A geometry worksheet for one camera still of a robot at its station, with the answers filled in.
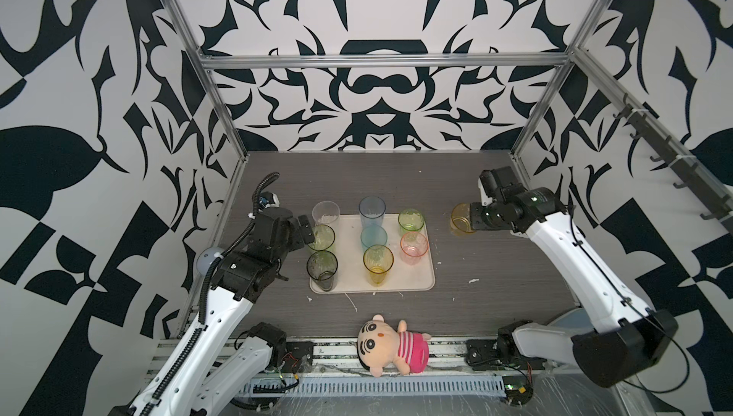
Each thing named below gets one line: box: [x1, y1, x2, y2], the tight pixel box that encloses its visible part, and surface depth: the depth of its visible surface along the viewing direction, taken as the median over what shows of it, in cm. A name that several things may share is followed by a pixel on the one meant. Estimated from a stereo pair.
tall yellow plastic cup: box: [362, 244, 395, 286], surface depth 81 cm
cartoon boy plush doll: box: [356, 313, 432, 378], surface depth 71 cm
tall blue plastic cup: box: [357, 195, 387, 231], surface depth 90 cm
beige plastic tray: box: [334, 213, 436, 294], surface depth 89 cm
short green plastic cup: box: [397, 208, 426, 237], surface depth 96 cm
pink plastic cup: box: [399, 230, 430, 267], surface depth 93 cm
